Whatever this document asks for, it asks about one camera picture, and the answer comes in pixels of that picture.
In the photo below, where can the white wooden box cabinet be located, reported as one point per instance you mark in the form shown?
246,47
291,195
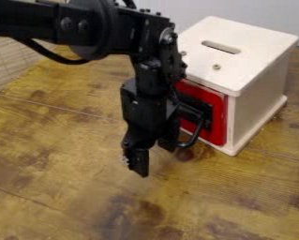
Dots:
238,64

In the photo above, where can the black metal drawer handle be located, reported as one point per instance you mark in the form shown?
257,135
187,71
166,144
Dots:
196,112

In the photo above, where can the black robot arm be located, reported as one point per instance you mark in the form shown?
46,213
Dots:
84,30

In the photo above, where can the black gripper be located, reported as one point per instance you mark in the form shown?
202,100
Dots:
152,124

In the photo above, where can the red drawer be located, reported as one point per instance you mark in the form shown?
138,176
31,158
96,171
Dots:
210,102

